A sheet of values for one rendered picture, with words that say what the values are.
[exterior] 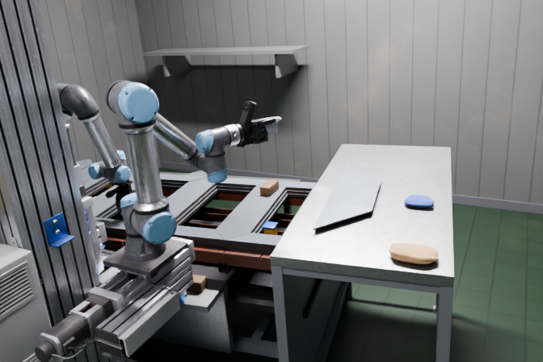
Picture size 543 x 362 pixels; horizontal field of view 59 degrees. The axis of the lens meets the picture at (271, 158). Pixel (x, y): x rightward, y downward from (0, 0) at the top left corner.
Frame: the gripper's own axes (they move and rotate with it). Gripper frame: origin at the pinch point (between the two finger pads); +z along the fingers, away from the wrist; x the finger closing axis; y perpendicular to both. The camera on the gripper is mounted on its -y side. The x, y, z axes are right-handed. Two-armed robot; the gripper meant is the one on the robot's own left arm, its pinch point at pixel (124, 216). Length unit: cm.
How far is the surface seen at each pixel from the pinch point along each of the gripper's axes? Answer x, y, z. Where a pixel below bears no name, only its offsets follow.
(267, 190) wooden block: 39, 66, -3
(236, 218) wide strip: 10, 59, 1
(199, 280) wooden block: -26, 55, 15
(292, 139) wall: 265, 10, 39
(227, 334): -20, 62, 47
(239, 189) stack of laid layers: 52, 43, 4
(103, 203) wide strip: 14.0, -24.4, 0.8
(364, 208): -11, 126, -20
